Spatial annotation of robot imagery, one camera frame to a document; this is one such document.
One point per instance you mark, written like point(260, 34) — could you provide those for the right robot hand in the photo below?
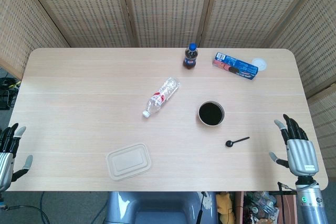
point(302, 155)

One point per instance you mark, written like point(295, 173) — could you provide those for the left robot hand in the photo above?
point(6, 155)

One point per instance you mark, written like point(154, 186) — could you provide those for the black plastic spoon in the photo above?
point(229, 144)

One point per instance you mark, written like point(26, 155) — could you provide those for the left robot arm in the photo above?
point(1, 197)

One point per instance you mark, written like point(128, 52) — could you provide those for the white bowl with dark interior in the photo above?
point(211, 113)

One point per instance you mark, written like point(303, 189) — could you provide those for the woven bamboo screen panel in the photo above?
point(249, 9)
point(168, 9)
point(15, 24)
point(315, 37)
point(86, 9)
point(325, 119)

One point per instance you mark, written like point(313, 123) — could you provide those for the brown crate of clutter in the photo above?
point(262, 208)

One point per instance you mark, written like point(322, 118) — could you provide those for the yellow plush toy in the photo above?
point(224, 203)

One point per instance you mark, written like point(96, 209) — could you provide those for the white round table grommet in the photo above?
point(261, 63)

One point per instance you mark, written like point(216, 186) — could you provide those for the blue cookie box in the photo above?
point(235, 66)

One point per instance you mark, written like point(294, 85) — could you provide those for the beige pulp food container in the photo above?
point(128, 161)

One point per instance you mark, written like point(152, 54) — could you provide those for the cola bottle with blue cap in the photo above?
point(190, 60)

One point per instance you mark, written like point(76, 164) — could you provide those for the clear plastic water bottle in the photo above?
point(161, 96)

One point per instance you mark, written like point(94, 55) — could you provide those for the grey robot torso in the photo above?
point(157, 208)

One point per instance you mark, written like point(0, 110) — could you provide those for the white bracket with black rod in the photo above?
point(207, 201)

